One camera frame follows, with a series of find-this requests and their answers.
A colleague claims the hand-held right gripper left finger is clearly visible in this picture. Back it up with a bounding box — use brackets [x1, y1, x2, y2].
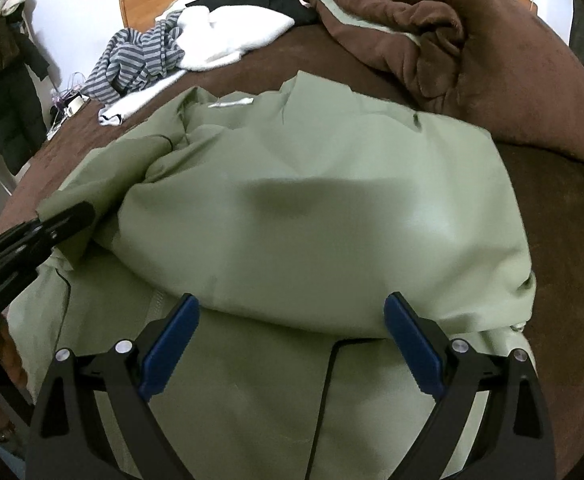
[24, 294, 203, 480]

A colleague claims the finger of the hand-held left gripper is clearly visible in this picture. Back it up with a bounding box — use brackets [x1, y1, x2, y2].
[0, 202, 95, 261]

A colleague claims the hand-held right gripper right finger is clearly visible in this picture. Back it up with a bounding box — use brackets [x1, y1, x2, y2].
[383, 292, 558, 480]

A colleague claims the green jacket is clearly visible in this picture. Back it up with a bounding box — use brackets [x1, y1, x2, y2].
[9, 71, 538, 480]

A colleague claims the black hanging coat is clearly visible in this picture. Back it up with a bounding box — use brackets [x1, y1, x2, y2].
[0, 15, 51, 171]

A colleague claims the white garment with black trim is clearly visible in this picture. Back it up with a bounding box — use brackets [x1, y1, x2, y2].
[98, 67, 187, 127]

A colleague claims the grey striped garment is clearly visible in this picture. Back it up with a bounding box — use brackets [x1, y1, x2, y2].
[79, 10, 187, 103]

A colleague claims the wooden headboard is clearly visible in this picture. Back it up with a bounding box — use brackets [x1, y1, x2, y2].
[118, 0, 430, 43]

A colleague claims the white fleece garment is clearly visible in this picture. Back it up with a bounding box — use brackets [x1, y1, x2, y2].
[177, 5, 297, 72]

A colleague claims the bed with brown sheet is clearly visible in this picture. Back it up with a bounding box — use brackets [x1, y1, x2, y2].
[0, 20, 584, 480]

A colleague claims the brown fleece blanket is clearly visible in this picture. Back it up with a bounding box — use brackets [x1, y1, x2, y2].
[304, 0, 584, 166]

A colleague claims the tangle of cables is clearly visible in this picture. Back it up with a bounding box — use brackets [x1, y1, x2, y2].
[49, 72, 87, 111]

